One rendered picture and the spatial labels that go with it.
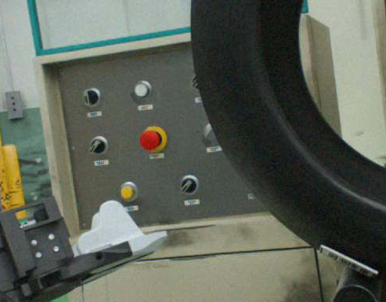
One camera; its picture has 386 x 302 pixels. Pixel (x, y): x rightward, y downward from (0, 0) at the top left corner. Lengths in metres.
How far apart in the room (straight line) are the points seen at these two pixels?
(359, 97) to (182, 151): 2.78
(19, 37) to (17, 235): 9.16
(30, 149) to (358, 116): 6.13
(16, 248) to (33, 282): 0.03
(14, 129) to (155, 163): 8.27
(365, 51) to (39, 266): 3.66
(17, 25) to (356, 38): 6.20
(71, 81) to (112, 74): 0.09
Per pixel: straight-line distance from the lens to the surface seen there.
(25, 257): 0.72
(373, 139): 4.30
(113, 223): 0.75
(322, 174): 0.81
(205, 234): 1.51
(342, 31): 4.27
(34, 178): 9.82
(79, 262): 0.71
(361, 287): 0.84
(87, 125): 1.62
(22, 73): 9.82
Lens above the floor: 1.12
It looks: 3 degrees down
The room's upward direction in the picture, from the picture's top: 8 degrees counter-clockwise
